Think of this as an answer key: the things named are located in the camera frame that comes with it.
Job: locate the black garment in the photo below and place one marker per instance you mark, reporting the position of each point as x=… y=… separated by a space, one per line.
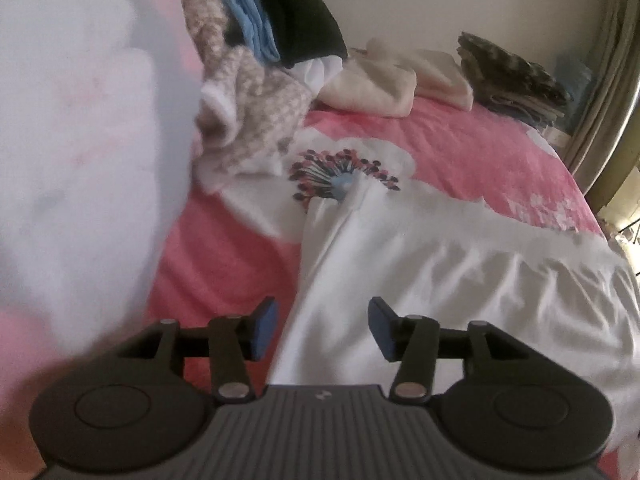
x=300 y=15

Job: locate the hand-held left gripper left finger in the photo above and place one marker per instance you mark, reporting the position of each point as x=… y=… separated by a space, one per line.
x=265 y=327

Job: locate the beige folded garment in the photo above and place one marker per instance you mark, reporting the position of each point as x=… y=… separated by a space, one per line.
x=525 y=110

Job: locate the white bear-print sweatshirt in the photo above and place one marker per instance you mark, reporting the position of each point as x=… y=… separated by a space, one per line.
x=450 y=285

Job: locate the pink grey floral quilt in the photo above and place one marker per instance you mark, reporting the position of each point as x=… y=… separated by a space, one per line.
x=75 y=160

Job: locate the pink floral blanket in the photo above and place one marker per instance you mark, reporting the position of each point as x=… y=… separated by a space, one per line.
x=450 y=150

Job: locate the white water dispenser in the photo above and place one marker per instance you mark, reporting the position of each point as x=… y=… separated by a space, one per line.
x=557 y=136

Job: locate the beige curtain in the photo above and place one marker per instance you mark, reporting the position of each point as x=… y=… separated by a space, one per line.
x=605 y=85

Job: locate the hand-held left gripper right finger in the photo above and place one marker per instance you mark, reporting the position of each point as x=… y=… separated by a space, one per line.
x=380 y=327

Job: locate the pale pink folded garment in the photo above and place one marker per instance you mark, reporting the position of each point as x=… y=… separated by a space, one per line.
x=440 y=75

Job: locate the beige patterned knit sweater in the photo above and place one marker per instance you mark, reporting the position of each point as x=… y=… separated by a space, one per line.
x=255 y=105

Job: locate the dark plaid folded garment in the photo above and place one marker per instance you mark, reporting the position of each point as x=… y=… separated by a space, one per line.
x=510 y=67

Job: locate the light blue garment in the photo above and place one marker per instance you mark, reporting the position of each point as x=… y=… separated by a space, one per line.
x=245 y=10

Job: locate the white shirt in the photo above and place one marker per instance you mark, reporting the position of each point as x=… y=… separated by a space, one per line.
x=315 y=72

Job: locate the blue water bottle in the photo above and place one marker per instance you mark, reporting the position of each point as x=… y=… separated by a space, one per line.
x=575 y=85

